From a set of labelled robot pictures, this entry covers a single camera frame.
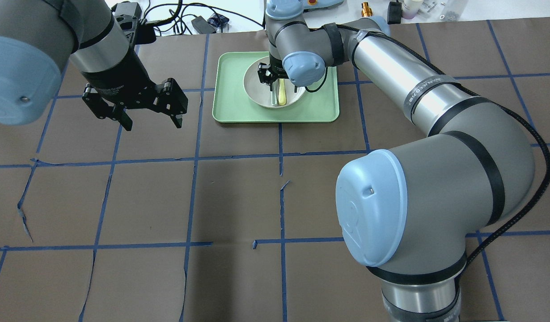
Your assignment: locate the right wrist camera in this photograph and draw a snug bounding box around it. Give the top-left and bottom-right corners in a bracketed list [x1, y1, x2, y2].
[257, 63, 273, 85]

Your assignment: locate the green plastic spoon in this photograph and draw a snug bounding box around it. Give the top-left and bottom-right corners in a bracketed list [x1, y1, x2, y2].
[270, 80, 279, 107]

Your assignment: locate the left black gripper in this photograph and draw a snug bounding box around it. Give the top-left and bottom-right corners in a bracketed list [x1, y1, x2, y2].
[81, 48, 188, 131]

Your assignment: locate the yellow plastic fork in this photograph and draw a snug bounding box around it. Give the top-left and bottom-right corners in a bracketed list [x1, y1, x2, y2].
[277, 79, 287, 106]

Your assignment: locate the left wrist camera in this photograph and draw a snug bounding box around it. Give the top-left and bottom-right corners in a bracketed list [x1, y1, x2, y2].
[110, 1, 157, 48]

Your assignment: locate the white round plate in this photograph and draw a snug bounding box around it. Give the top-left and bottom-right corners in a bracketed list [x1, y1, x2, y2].
[244, 56, 306, 109]

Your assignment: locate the green plastic tray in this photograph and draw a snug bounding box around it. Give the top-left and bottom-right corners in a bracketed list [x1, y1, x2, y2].
[212, 51, 340, 123]

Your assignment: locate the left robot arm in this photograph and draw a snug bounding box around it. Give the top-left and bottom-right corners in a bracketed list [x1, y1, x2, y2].
[0, 0, 188, 131]

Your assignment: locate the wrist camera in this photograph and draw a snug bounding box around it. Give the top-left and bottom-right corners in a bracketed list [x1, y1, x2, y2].
[257, 63, 273, 85]
[110, 1, 157, 48]

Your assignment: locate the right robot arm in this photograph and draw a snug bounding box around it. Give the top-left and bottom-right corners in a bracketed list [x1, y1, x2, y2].
[258, 0, 550, 322]

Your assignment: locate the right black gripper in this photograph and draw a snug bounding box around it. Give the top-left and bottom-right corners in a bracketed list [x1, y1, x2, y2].
[258, 53, 287, 88]

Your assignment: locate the black power adapter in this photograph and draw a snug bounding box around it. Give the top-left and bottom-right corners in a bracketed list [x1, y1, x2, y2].
[191, 16, 216, 34]

